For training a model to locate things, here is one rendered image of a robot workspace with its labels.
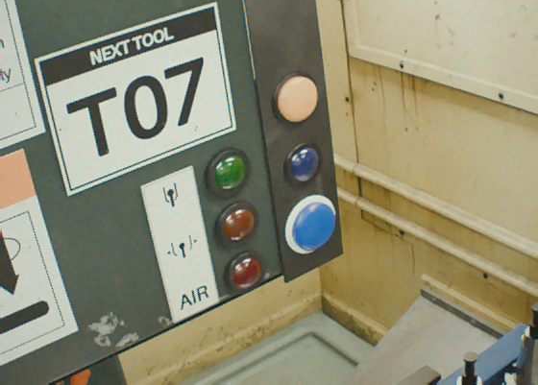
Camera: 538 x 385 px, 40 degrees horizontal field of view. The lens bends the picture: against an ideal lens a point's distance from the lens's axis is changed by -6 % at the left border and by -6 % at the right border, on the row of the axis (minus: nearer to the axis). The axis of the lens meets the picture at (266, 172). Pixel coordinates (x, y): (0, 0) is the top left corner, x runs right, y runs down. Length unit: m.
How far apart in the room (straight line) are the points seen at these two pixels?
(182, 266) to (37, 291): 0.08
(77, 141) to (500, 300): 1.21
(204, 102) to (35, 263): 0.12
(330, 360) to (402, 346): 0.36
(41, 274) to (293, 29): 0.18
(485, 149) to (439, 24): 0.23
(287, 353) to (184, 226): 1.57
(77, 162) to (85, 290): 0.07
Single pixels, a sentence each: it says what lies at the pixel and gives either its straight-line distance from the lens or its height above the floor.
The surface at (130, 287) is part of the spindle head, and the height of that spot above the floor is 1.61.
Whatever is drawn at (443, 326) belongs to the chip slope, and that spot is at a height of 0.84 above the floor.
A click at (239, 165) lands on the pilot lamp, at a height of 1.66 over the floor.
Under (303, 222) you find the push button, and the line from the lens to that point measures 0.45.
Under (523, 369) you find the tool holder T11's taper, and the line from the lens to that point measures 0.88.
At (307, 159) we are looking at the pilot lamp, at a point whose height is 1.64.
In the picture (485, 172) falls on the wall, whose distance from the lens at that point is 1.39.
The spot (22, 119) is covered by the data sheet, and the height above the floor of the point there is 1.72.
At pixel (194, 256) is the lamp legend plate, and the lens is 0.42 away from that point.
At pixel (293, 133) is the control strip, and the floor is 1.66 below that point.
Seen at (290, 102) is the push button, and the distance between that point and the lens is 0.42.
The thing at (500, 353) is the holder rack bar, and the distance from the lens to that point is 0.93.
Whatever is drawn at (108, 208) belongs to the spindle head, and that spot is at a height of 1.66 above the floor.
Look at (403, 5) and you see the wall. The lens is 1.40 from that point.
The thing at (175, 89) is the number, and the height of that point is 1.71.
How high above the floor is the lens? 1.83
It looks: 26 degrees down
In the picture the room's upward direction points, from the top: 8 degrees counter-clockwise
